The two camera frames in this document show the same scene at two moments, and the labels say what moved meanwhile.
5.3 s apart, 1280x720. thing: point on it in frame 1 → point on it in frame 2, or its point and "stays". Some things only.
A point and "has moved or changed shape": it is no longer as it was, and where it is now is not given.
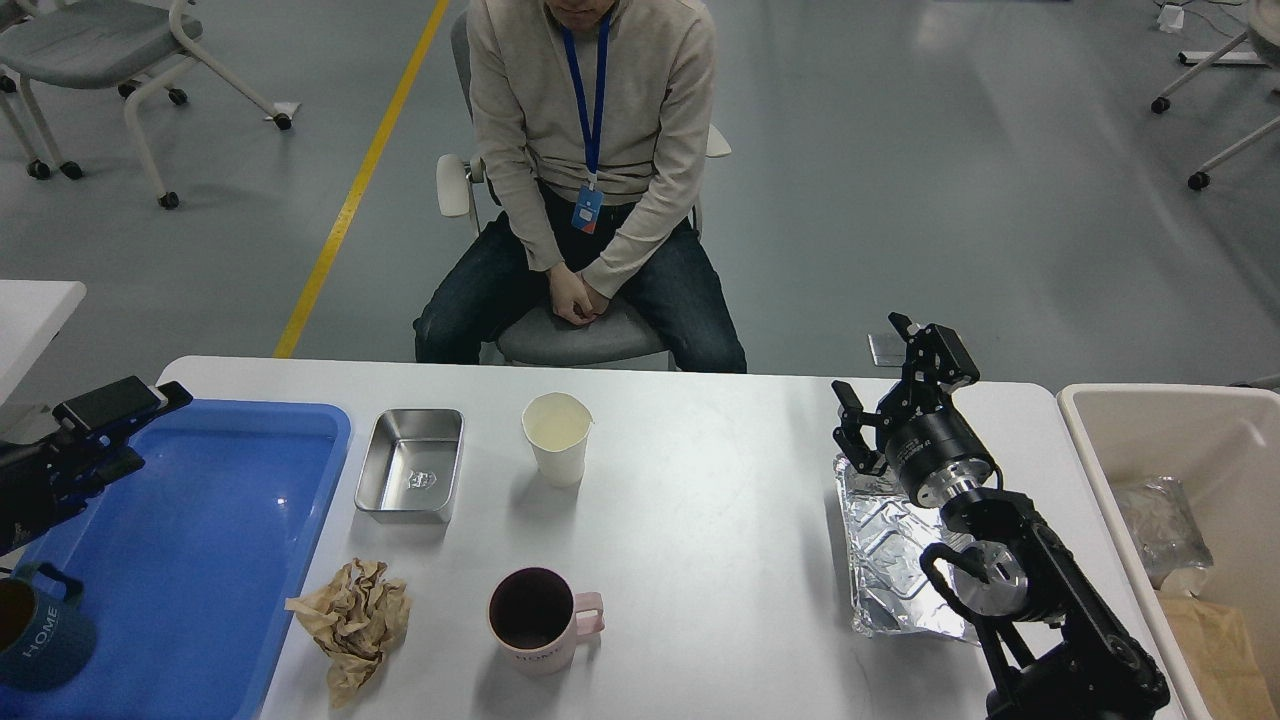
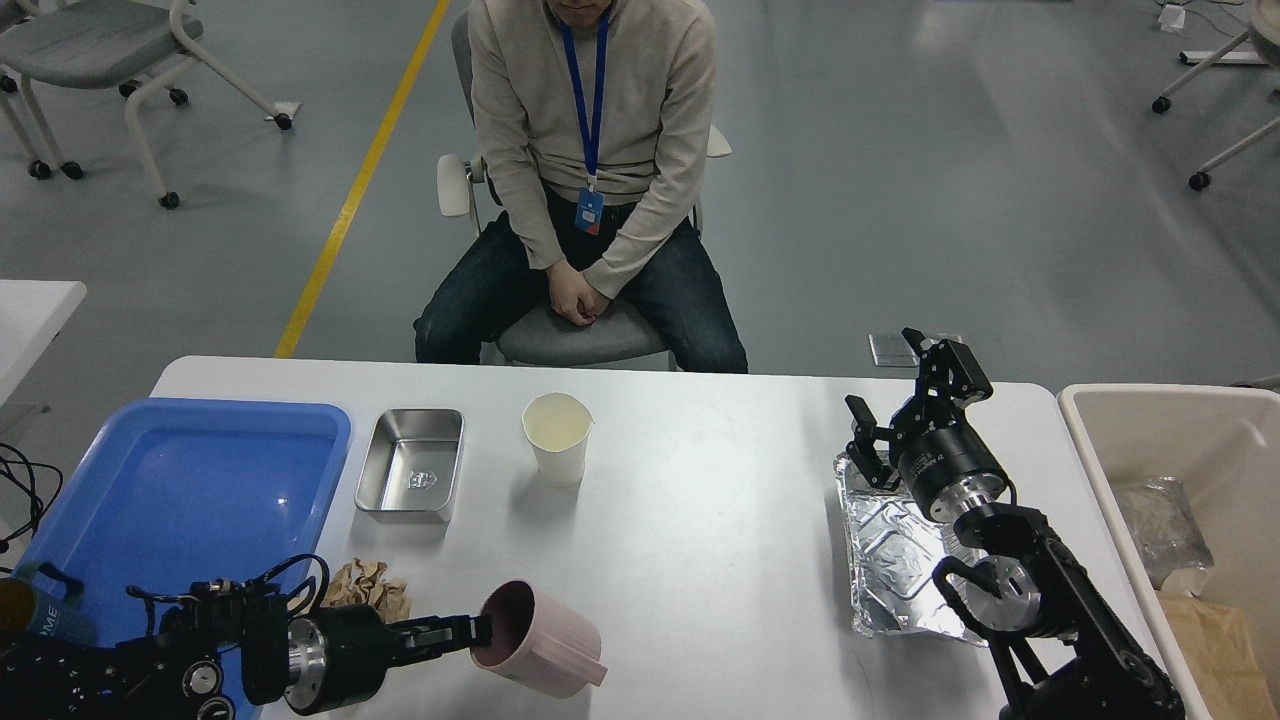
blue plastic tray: (189, 568) stays
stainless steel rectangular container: (409, 468) stays
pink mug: (537, 619) has moved or changed shape
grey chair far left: (87, 44) stays
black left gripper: (47, 480) → (338, 655)
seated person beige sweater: (593, 120) stays
